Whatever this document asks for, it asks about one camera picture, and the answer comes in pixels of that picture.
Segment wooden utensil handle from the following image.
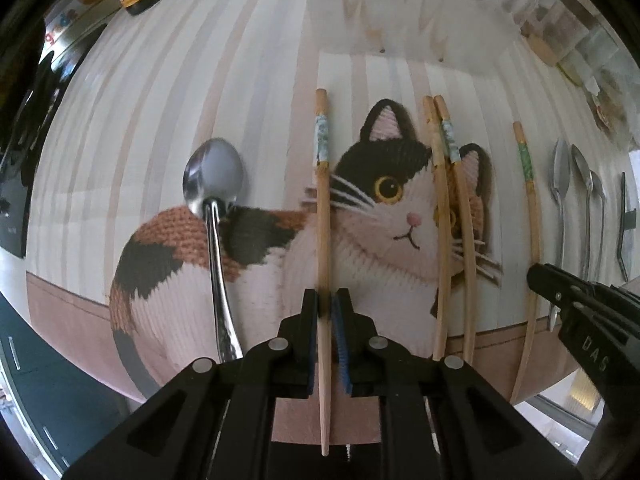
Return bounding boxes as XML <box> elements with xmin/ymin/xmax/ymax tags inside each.
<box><xmin>525</xmin><ymin>32</ymin><xmax>559</xmax><ymax>67</ymax></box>

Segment dark metal utensil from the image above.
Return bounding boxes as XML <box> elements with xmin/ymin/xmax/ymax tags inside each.
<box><xmin>616</xmin><ymin>172</ymin><xmax>631</xmax><ymax>284</ymax></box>

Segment plain wooden chopstick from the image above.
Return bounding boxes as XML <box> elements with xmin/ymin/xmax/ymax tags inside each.
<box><xmin>422</xmin><ymin>96</ymin><xmax>449</xmax><ymax>361</ymax></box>

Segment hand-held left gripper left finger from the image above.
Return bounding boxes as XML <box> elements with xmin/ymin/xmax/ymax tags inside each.
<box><xmin>60</xmin><ymin>287</ymin><xmax>321</xmax><ymax>480</ymax></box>

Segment large steel spoon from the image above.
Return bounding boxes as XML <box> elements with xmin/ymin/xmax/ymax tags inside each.
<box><xmin>182</xmin><ymin>137</ymin><xmax>246</xmax><ymax>364</ymax></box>

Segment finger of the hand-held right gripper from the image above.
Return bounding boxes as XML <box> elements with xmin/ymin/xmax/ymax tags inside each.
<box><xmin>527</xmin><ymin>262</ymin><xmax>621</xmax><ymax>313</ymax></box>

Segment wooden chopstick with green band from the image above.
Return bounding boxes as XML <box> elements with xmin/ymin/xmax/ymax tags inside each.
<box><xmin>509</xmin><ymin>121</ymin><xmax>544</xmax><ymax>404</ymax></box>

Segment cat print placemat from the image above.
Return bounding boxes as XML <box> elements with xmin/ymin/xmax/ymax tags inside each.
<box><xmin>25</xmin><ymin>0</ymin><xmax>638</xmax><ymax>447</ymax></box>

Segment clear storage containers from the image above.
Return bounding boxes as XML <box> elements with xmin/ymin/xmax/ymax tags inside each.
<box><xmin>520</xmin><ymin>0</ymin><xmax>632</xmax><ymax>88</ymax></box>

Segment wooden chopstick with pale band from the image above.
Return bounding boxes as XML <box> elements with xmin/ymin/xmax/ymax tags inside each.
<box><xmin>434</xmin><ymin>95</ymin><xmax>478</xmax><ymax>365</ymax></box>
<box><xmin>314</xmin><ymin>88</ymin><xmax>334</xmax><ymax>457</ymax></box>

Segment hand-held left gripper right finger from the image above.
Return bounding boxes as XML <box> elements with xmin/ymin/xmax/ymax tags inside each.
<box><xmin>334</xmin><ymin>287</ymin><xmax>586</xmax><ymax>480</ymax></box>

